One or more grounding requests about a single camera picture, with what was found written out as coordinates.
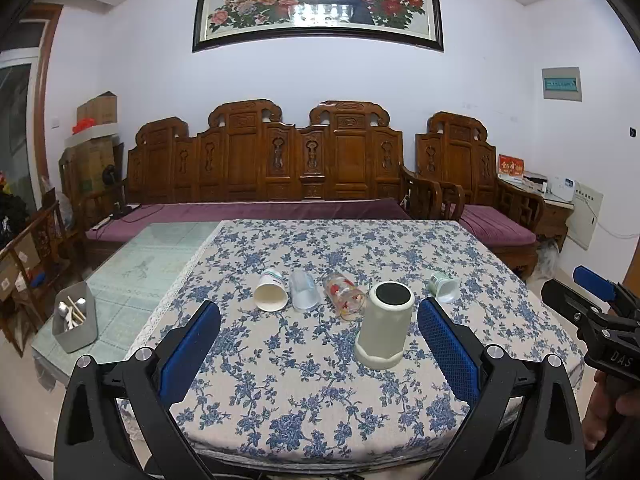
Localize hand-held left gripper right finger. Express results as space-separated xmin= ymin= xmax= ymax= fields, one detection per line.
xmin=416 ymin=296 xmax=586 ymax=480

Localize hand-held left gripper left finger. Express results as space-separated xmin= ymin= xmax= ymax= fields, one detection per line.
xmin=54 ymin=300 xmax=222 ymax=480

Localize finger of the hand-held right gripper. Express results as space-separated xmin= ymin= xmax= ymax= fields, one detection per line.
xmin=572 ymin=266 xmax=638 ymax=311
xmin=541 ymin=279 xmax=608 ymax=333

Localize small green white cup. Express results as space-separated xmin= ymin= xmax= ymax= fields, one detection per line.
xmin=428 ymin=271 xmax=459 ymax=304

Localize beige ceramic cup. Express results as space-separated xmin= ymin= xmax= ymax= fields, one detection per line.
xmin=354 ymin=281 xmax=415 ymax=371

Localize white paper cup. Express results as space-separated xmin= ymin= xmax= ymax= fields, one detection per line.
xmin=253 ymin=270 xmax=290 ymax=311

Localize red printed glass cup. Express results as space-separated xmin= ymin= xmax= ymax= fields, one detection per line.
xmin=322 ymin=272 xmax=368 ymax=322

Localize clear plastic cup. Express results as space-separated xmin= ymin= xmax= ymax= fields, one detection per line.
xmin=288 ymin=268 xmax=322 ymax=312

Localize person's right hand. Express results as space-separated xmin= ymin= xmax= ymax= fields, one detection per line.
xmin=581 ymin=369 xmax=640 ymax=453

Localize clear plastic bag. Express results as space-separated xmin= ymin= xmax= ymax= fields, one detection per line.
xmin=536 ymin=239 xmax=562 ymax=277

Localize wooden side table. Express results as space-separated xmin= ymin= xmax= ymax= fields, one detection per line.
xmin=537 ymin=194 xmax=574 ymax=252

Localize white device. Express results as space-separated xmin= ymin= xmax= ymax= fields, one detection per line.
xmin=546 ymin=177 xmax=581 ymax=204

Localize green glass-top table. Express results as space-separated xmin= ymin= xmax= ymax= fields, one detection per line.
xmin=31 ymin=220 xmax=223 ymax=392

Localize square purple seat cushion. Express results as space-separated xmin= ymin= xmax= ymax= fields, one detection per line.
xmin=457 ymin=204 xmax=538 ymax=247

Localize blue floral tablecloth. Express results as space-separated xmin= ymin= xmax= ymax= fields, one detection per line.
xmin=117 ymin=219 xmax=586 ymax=466

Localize grey utensil holder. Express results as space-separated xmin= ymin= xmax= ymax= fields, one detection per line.
xmin=52 ymin=281 xmax=98 ymax=354

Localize red gift box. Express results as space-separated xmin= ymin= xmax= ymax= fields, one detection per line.
xmin=498 ymin=154 xmax=526 ymax=177

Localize long purple seat cushion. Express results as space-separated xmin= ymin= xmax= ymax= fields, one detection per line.
xmin=86 ymin=198 xmax=412 ymax=244

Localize carved wooden armchair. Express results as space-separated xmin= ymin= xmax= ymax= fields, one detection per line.
xmin=400 ymin=111 xmax=547 ymax=281

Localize wooden side chair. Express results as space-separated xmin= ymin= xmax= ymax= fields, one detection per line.
xmin=0 ymin=202 xmax=78 ymax=357

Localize small black fan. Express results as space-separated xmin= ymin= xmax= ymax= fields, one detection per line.
xmin=101 ymin=164 xmax=127 ymax=220

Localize green-window electrical panel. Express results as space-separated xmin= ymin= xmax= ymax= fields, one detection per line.
xmin=541 ymin=66 xmax=584 ymax=103

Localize carved wooden sofa bench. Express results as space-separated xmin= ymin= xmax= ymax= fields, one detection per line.
xmin=75 ymin=99 xmax=441 ymax=263

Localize large cardboard box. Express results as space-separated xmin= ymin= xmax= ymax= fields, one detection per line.
xmin=61 ymin=135 xmax=124 ymax=197

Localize small cardboard box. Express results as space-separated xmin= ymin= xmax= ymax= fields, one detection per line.
xmin=76 ymin=91 xmax=119 ymax=126

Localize framed floral peacock painting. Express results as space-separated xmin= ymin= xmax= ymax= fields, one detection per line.
xmin=192 ymin=0 xmax=445 ymax=54

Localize white cable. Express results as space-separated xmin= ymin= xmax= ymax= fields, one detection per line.
xmin=599 ymin=217 xmax=640 ymax=240

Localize white wall distribution box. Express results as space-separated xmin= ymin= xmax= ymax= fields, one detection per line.
xmin=570 ymin=191 xmax=605 ymax=251

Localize wooden door frame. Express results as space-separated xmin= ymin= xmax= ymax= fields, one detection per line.
xmin=29 ymin=3 xmax=64 ymax=188

